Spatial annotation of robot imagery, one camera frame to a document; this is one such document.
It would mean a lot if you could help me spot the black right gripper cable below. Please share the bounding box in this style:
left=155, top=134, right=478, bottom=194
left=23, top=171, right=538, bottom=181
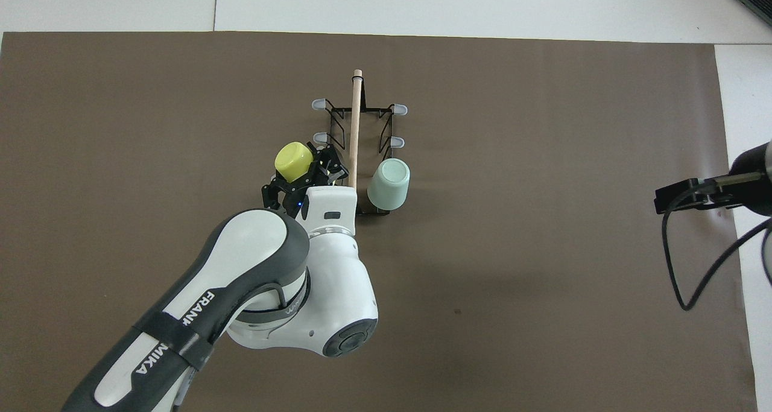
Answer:
left=662, top=183, right=772, bottom=312

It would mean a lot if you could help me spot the green plastic cup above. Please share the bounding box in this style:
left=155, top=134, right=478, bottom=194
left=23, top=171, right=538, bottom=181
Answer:
left=367, top=157, right=411, bottom=212

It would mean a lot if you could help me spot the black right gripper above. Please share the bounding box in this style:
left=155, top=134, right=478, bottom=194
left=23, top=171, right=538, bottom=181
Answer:
left=654, top=141, right=772, bottom=217

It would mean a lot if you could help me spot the yellow plastic cup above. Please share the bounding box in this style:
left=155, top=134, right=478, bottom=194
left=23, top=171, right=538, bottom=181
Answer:
left=274, top=141, right=315, bottom=185

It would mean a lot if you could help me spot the black wire cup rack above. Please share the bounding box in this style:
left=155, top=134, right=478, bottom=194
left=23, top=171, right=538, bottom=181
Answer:
left=311, top=69, right=409, bottom=217

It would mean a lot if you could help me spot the brown table mat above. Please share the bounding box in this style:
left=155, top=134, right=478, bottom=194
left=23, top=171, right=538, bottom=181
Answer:
left=0, top=31, right=758, bottom=412

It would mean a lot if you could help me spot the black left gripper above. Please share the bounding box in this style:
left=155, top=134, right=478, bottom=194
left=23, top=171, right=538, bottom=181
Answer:
left=261, top=146, right=350, bottom=217

